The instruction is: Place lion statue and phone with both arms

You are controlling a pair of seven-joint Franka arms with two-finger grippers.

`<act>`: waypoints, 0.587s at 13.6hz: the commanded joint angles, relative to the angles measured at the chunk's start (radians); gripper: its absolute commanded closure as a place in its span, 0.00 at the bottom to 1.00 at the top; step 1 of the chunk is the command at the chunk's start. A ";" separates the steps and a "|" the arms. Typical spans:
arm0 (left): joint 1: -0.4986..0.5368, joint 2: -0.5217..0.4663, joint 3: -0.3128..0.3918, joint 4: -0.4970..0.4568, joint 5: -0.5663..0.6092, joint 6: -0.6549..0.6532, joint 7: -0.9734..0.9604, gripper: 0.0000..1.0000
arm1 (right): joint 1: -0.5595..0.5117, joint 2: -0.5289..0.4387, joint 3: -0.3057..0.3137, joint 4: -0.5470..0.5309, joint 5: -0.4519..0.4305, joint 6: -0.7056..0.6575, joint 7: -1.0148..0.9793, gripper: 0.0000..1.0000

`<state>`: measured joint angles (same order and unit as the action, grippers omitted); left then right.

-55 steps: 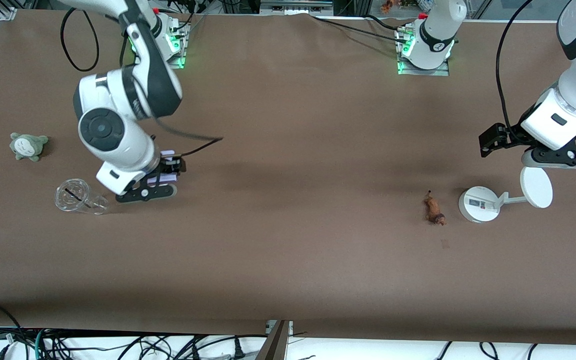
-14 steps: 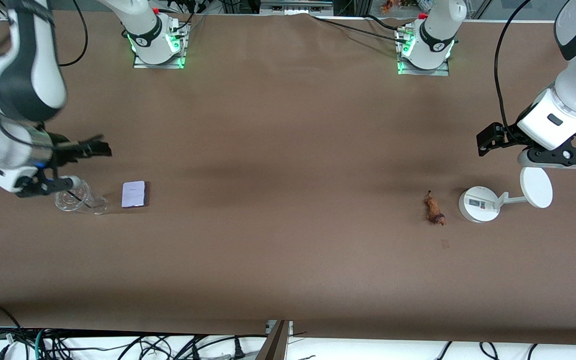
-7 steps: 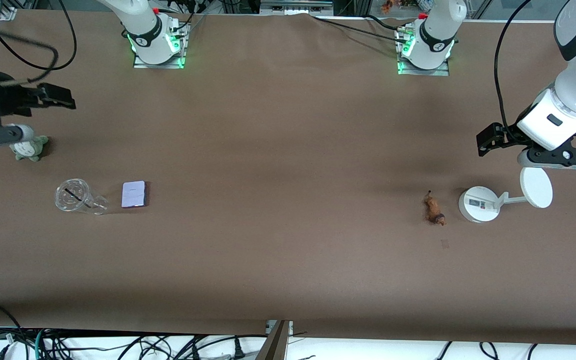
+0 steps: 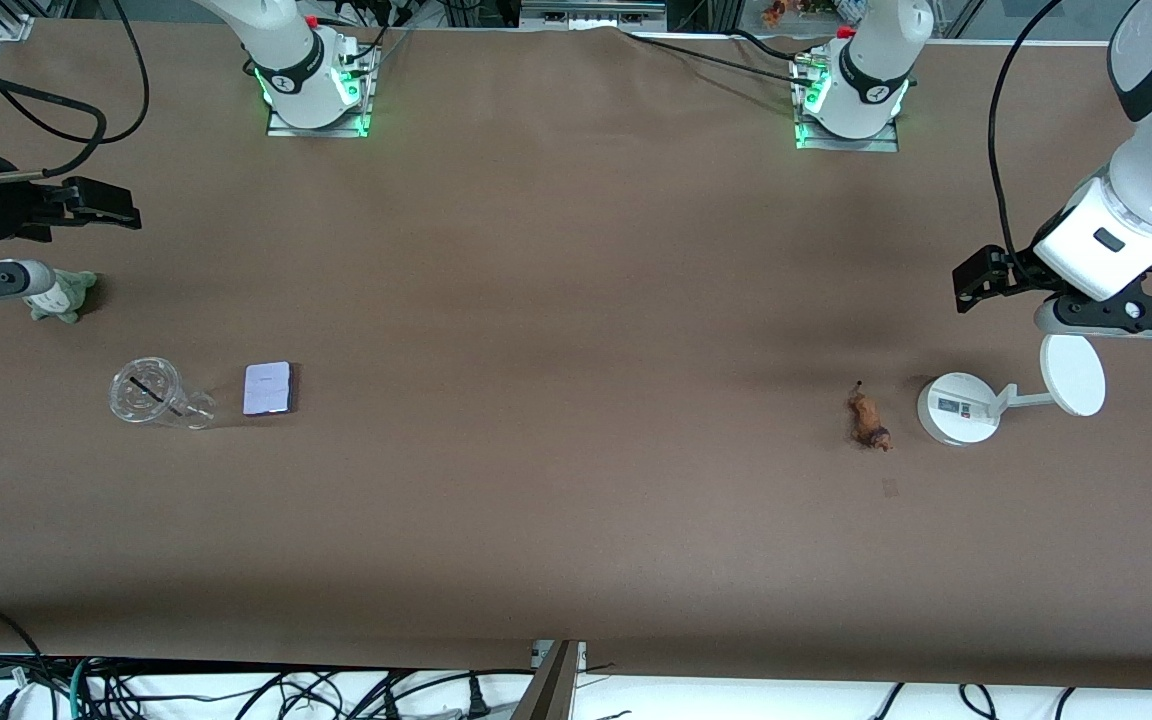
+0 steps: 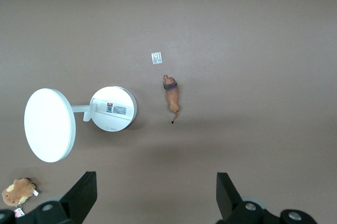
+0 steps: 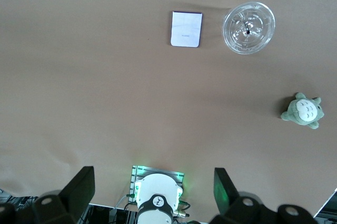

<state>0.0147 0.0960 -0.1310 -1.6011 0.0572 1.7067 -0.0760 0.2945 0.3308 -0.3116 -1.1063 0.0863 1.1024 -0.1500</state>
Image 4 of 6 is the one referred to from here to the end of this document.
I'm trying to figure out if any brown wooden beam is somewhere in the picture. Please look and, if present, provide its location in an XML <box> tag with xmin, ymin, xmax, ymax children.
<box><xmin>511</xmin><ymin>640</ymin><xmax>582</xmax><ymax>720</ymax></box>

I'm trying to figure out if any brown lion statue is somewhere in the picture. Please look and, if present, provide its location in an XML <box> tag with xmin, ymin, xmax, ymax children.
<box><xmin>846</xmin><ymin>380</ymin><xmax>894</xmax><ymax>453</ymax></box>

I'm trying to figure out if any grey plush toy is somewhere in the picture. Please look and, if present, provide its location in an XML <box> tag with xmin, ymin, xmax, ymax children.
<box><xmin>28</xmin><ymin>270</ymin><xmax>98</xmax><ymax>325</ymax></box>

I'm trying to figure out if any brown table cover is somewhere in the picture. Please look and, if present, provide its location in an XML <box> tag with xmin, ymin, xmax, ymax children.
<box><xmin>0</xmin><ymin>22</ymin><xmax>1152</xmax><ymax>691</ymax></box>

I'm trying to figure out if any black table cable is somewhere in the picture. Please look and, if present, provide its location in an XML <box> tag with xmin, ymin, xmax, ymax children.
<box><xmin>731</xmin><ymin>28</ymin><xmax>809</xmax><ymax>65</ymax></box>
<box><xmin>621</xmin><ymin>30</ymin><xmax>809</xmax><ymax>81</ymax></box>

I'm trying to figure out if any white metal bracket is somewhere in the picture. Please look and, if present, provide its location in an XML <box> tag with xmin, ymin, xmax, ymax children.
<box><xmin>531</xmin><ymin>640</ymin><xmax>589</xmax><ymax>669</ymax></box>

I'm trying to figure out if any clear plastic cup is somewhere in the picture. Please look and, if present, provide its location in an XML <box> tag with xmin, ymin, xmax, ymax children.
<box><xmin>109</xmin><ymin>357</ymin><xmax>217</xmax><ymax>431</ymax></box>

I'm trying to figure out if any black plug cable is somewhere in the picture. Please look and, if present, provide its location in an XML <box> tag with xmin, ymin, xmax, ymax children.
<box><xmin>376</xmin><ymin>668</ymin><xmax>537</xmax><ymax>720</ymax></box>

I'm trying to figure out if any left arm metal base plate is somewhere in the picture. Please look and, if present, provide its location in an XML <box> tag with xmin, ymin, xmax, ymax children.
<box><xmin>794</xmin><ymin>55</ymin><xmax>902</xmax><ymax>153</ymax></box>

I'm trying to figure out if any white round stand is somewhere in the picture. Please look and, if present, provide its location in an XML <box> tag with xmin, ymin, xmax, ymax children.
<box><xmin>916</xmin><ymin>333</ymin><xmax>1107</xmax><ymax>447</ymax></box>

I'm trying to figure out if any grey metal bracket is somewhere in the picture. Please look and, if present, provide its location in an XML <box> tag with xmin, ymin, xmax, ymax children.
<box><xmin>519</xmin><ymin>0</ymin><xmax>669</xmax><ymax>29</ymax></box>

